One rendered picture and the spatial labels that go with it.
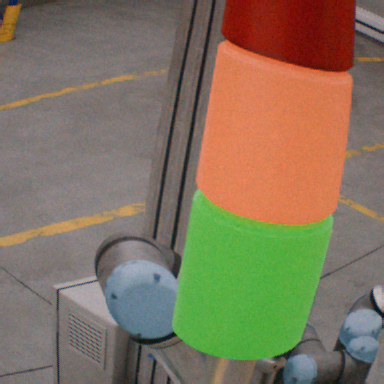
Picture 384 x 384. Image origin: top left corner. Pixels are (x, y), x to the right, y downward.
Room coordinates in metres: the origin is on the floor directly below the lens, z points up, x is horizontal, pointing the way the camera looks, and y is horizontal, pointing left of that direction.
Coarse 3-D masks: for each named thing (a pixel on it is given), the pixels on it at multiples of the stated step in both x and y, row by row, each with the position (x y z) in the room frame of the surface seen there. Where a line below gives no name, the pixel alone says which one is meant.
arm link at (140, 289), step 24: (120, 240) 1.83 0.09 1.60; (144, 240) 1.84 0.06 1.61; (120, 264) 1.75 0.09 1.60; (144, 264) 1.74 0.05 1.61; (120, 288) 1.70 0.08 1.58; (144, 288) 1.70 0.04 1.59; (168, 288) 1.71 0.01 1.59; (120, 312) 1.69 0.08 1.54; (144, 312) 1.70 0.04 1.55; (168, 312) 1.71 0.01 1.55; (144, 336) 1.69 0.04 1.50; (168, 336) 1.72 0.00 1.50; (168, 360) 1.74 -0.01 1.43; (192, 360) 1.75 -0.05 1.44
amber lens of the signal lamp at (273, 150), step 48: (240, 48) 0.40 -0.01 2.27; (240, 96) 0.39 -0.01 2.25; (288, 96) 0.38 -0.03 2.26; (336, 96) 0.39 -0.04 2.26; (240, 144) 0.39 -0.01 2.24; (288, 144) 0.38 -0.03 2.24; (336, 144) 0.39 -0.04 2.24; (240, 192) 0.39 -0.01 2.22; (288, 192) 0.38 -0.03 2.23; (336, 192) 0.40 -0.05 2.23
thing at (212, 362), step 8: (208, 360) 0.40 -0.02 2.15; (216, 360) 0.40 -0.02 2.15; (224, 360) 0.40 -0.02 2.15; (232, 360) 0.40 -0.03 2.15; (240, 360) 0.40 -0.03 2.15; (248, 360) 0.40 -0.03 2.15; (256, 360) 0.40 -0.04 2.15; (208, 368) 0.40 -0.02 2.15; (216, 368) 0.40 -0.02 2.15; (224, 368) 0.40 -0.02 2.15; (232, 368) 0.40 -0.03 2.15; (240, 368) 0.40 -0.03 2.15; (248, 368) 0.40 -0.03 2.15; (208, 376) 0.40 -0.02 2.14; (216, 376) 0.40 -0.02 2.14; (224, 376) 0.40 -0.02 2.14; (232, 376) 0.40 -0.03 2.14; (240, 376) 0.40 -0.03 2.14; (248, 376) 0.40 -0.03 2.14
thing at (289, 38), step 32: (256, 0) 0.39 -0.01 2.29; (288, 0) 0.38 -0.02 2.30; (320, 0) 0.38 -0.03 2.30; (352, 0) 0.40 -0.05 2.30; (224, 32) 0.40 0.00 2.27; (256, 32) 0.39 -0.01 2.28; (288, 32) 0.38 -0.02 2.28; (320, 32) 0.38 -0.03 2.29; (352, 32) 0.40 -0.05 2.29; (320, 64) 0.38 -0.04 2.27; (352, 64) 0.40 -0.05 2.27
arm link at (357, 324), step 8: (360, 312) 2.39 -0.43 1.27; (368, 312) 2.39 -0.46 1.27; (376, 312) 2.39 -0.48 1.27; (344, 320) 2.36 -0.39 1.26; (352, 320) 2.35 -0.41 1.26; (360, 320) 2.35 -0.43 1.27; (368, 320) 2.35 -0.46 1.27; (376, 320) 2.35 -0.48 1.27; (344, 328) 2.33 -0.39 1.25; (352, 328) 2.32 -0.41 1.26; (360, 328) 2.31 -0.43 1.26; (368, 328) 2.31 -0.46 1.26; (376, 328) 2.32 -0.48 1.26; (344, 336) 2.32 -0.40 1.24; (352, 336) 2.30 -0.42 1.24; (376, 336) 2.31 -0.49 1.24; (336, 344) 2.34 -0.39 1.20; (344, 344) 2.31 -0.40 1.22
